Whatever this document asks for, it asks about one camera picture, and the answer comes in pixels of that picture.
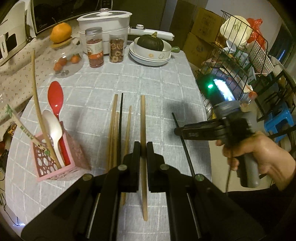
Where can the white plastic spoon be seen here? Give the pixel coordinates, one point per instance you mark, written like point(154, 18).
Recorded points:
point(54, 129)

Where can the white cabbage in bag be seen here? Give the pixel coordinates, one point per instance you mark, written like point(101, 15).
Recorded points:
point(237, 30)

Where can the person's right hand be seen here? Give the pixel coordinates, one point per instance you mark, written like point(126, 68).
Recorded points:
point(272, 160)

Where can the pink woven basket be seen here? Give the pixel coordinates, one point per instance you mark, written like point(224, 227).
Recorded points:
point(259, 58)

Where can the brown ring snack jar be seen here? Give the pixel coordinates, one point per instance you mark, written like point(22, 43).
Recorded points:
point(116, 50)

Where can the light wooden chopstick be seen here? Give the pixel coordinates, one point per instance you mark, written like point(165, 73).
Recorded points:
point(143, 164)

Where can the black microwave oven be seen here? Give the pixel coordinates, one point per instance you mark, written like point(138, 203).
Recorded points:
point(47, 13)

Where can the blue plastic stool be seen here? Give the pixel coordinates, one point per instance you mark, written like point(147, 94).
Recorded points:
point(275, 121)

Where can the black wire dish rack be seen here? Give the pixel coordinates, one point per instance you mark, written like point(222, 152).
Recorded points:
point(228, 74)

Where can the floral cloth on cabinet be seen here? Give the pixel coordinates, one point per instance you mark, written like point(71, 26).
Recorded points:
point(16, 74)

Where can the stack of white plates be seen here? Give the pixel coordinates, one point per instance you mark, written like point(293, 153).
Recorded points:
point(145, 61)

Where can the paper-wrapped chopsticks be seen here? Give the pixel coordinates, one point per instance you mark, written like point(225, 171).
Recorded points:
point(12, 113)

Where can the orange plastic bag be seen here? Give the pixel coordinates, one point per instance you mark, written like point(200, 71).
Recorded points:
point(256, 34)

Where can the dark green pumpkin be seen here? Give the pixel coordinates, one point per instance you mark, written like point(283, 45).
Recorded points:
point(151, 42)

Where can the orange tangerine on jar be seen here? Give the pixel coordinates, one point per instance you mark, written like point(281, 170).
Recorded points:
point(60, 33)

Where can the red snack jar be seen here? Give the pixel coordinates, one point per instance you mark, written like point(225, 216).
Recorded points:
point(94, 46)

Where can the white air fryer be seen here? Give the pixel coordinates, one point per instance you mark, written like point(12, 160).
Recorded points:
point(13, 28)

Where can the red plastic spoon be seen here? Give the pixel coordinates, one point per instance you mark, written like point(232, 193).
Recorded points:
point(55, 100)

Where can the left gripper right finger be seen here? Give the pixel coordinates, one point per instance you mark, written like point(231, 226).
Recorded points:
point(155, 175)

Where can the glass jar with cork lid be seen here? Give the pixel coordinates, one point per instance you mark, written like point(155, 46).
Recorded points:
point(67, 57)

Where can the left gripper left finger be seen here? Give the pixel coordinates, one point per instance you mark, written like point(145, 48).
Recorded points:
point(129, 178)

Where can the white electric cooking pot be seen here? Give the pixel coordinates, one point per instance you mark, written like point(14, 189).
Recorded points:
point(117, 23)

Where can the dark grey refrigerator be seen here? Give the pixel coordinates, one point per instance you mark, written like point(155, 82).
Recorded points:
point(176, 17)

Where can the white bowl green handle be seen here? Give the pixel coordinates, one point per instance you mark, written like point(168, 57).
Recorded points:
point(153, 54)

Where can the grey checked tablecloth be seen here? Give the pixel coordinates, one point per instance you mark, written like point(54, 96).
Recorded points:
point(172, 99)

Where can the black chopstick gold tip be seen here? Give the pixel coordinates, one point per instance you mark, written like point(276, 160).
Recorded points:
point(191, 168)

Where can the cardboard box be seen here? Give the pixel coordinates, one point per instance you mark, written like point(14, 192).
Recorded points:
point(207, 25)

